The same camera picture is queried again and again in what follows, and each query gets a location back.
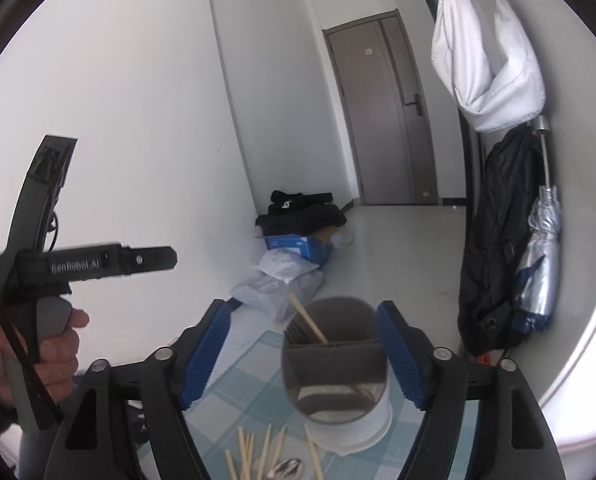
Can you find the white hanging garment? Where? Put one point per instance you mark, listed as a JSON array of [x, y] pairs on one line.
[[497, 75]]

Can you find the black bag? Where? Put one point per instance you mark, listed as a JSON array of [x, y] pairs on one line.
[[303, 212]]

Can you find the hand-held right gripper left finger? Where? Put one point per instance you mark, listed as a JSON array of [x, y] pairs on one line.
[[208, 355]]

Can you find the black coat rack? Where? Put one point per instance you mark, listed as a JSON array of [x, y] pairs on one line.
[[471, 160]]

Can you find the grey-brown door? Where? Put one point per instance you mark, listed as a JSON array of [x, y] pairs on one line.
[[377, 110]]

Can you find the pale wooden chopstick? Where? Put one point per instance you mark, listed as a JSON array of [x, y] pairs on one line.
[[308, 319]]

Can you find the metal spoon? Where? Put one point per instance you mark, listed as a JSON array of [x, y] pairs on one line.
[[288, 469]]

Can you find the black backpack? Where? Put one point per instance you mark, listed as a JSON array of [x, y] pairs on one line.
[[497, 240]]

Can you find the bunch of wooden chopsticks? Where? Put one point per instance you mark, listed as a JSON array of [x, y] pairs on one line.
[[264, 452]]

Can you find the person's left hand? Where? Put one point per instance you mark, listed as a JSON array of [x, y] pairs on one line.
[[60, 355]]

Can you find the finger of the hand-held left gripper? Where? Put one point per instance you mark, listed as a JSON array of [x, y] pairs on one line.
[[150, 259]]

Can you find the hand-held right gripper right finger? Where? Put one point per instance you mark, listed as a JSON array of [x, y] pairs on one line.
[[400, 355]]

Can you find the silver folded umbrella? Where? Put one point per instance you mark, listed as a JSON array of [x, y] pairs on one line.
[[542, 270]]

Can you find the teal checked tablecloth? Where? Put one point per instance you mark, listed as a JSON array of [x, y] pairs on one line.
[[238, 385]]

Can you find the blue cardboard box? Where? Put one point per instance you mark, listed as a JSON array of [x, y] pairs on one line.
[[298, 247]]

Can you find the white utensil holder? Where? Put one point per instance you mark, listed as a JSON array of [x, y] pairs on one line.
[[348, 430]]

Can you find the white plastic bag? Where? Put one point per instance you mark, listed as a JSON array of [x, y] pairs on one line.
[[278, 285]]

